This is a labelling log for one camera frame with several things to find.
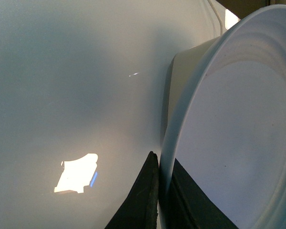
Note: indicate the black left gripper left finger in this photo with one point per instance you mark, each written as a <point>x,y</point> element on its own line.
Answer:
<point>139,210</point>

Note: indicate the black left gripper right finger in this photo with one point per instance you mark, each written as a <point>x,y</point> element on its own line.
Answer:
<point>189,207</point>

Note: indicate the light blue round plate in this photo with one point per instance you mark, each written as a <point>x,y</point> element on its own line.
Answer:
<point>228,128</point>

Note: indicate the white chrome toaster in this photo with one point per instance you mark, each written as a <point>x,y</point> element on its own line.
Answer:
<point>180,69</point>

